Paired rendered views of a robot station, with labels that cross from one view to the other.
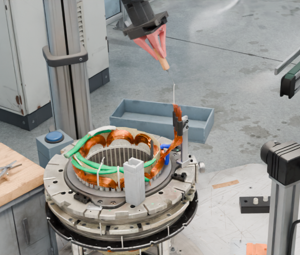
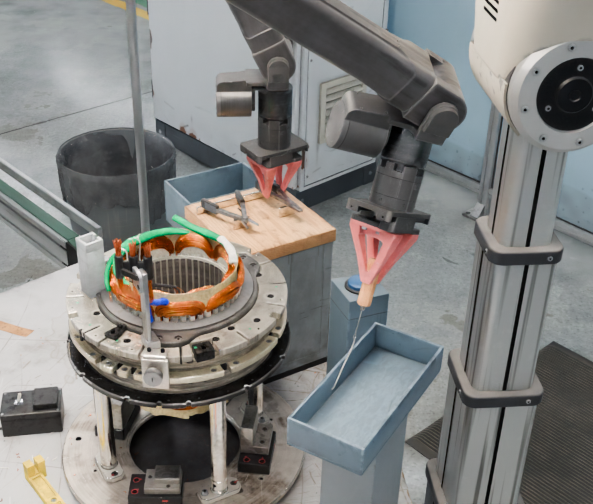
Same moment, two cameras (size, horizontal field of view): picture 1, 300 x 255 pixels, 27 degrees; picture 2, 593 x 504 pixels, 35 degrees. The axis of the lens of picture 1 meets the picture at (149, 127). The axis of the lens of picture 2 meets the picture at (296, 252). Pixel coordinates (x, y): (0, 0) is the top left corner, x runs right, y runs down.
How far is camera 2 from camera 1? 1.82 m
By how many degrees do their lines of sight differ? 84
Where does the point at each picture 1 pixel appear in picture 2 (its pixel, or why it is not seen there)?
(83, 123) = (472, 355)
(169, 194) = (86, 318)
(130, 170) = (82, 240)
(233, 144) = not seen: outside the picture
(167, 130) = (323, 388)
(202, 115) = (371, 447)
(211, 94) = not seen: outside the picture
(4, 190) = (213, 226)
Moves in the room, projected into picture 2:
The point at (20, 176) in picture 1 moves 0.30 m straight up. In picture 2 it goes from (239, 237) to (238, 64)
